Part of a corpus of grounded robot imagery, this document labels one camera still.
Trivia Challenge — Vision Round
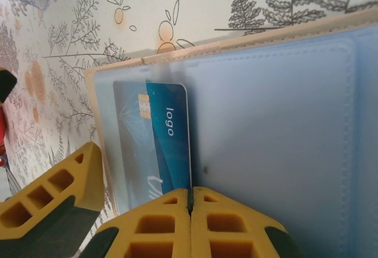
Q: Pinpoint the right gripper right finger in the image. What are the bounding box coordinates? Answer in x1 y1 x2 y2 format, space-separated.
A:
190 186 299 258

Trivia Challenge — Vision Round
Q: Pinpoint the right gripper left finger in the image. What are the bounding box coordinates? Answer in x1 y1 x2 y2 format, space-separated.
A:
87 188 193 258

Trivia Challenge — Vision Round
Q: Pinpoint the red orange plush toy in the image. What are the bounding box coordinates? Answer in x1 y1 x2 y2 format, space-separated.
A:
0 104 7 169

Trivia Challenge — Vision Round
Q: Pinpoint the floral patterned table mat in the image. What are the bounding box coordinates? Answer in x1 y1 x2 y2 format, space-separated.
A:
0 0 378 241

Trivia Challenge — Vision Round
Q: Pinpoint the beige card holder wallet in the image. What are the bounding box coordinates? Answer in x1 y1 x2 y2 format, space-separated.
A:
84 1 378 258

